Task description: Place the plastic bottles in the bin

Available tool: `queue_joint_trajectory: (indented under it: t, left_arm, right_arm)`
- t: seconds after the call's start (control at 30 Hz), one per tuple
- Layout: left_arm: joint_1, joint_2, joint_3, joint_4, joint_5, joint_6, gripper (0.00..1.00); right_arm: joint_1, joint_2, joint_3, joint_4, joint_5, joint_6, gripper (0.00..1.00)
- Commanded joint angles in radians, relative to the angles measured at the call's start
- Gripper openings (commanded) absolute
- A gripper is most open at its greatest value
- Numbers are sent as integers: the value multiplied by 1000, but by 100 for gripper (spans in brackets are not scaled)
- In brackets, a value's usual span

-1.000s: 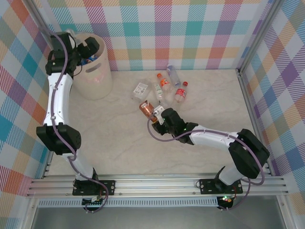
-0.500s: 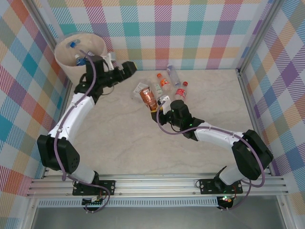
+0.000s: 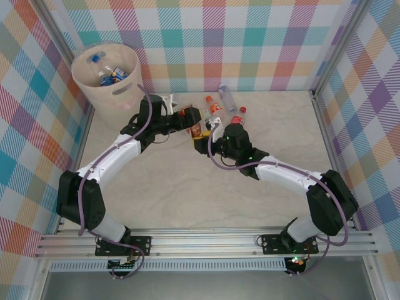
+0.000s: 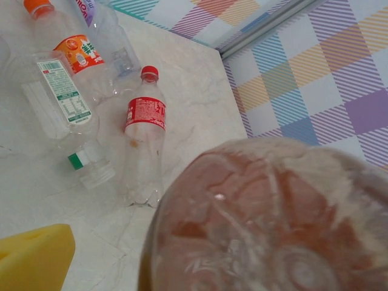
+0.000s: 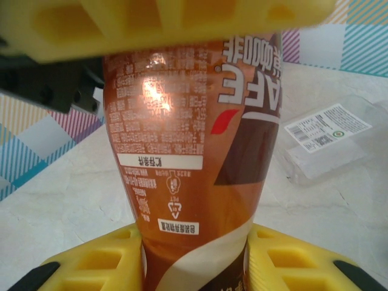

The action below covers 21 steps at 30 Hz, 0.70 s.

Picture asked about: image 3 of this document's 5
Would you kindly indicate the red label cola bottle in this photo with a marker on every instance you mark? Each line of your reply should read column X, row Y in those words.
column 238, row 119

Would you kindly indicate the right aluminium floor rail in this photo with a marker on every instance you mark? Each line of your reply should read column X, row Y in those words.
column 326, row 131

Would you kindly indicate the orange soda bottle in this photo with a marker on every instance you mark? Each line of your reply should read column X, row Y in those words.
column 215, row 107

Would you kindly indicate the brown label drink bottle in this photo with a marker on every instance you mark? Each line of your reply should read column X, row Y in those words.
column 197, row 129

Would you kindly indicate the blue label water bottle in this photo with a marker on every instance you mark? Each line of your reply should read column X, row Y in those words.
column 105, row 81

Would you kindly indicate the clear bottle green label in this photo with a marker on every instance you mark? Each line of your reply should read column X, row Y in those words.
column 207, row 120

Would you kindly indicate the clear bottle purple cap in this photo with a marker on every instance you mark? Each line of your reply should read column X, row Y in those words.
column 228, row 100

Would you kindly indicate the right black mount plate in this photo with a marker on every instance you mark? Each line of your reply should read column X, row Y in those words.
column 272, row 243

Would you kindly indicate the right control board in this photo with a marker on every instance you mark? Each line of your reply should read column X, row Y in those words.
column 297, row 262

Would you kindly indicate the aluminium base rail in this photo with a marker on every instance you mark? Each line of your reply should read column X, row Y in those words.
column 203, row 240

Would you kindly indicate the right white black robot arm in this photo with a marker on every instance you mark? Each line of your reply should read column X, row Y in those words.
column 281, row 175

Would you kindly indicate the left black mount plate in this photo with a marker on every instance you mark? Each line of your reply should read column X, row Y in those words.
column 142, row 245

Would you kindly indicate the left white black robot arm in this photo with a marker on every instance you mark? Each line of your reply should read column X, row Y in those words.
column 109, row 156

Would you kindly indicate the control board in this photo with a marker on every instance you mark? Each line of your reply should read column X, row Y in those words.
column 122, row 265
column 297, row 262

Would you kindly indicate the black mount plate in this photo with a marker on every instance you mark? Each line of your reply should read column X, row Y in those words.
column 272, row 243
column 142, row 245

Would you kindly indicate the clear bottle blue cap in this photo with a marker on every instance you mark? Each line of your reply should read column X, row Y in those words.
column 95, row 58

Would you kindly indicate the right aluminium frame post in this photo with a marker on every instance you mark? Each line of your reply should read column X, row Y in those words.
column 348, row 31

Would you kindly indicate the beige plastic bin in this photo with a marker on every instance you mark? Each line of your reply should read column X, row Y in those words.
column 125, row 103

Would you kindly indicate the left control board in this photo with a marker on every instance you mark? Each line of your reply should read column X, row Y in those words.
column 122, row 265

